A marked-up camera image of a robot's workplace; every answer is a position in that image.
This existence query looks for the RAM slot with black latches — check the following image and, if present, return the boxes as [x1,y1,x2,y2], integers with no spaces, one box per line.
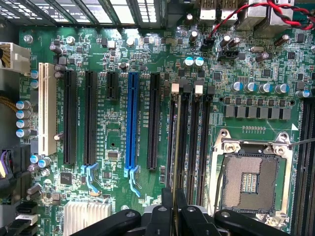
[181,85,193,207]
[203,86,217,209]

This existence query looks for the RAM slot with white latches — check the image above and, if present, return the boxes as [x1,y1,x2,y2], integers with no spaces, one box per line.
[166,83,182,190]
[192,82,205,207]

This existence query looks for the silver finned heatsink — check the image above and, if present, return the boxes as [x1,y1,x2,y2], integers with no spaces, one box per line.
[63,200,112,236]

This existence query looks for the metal locking lever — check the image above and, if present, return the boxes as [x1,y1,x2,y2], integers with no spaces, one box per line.
[213,157,228,209]
[287,137,315,148]

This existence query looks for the CPU socket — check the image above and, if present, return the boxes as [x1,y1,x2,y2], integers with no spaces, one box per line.
[209,127,295,229]

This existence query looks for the blue expansion slot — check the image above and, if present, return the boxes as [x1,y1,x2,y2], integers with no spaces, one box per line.
[124,71,142,198]

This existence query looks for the green motherboard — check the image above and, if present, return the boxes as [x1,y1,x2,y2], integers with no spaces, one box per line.
[19,24,315,236]

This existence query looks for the black slot with blue latch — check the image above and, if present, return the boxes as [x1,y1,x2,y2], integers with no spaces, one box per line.
[80,70,99,194]

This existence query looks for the white expansion slot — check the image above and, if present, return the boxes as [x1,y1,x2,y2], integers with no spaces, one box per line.
[37,62,58,156]

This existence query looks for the short black expansion slot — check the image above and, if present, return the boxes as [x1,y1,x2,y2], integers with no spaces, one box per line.
[106,71,120,101]

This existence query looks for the white power connector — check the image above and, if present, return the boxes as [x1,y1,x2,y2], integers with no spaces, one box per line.
[0,41,32,76]

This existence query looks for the open metal PC case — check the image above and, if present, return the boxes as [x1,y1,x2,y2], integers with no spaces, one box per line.
[0,0,315,236]

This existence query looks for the black connector with purple wires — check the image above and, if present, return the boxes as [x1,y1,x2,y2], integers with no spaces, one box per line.
[0,145,30,205]

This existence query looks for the yellow braided power wires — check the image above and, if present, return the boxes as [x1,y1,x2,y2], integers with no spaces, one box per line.
[0,95,18,115]

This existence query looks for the red black twisted wire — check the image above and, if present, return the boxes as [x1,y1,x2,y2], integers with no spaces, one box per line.
[200,0,315,51]

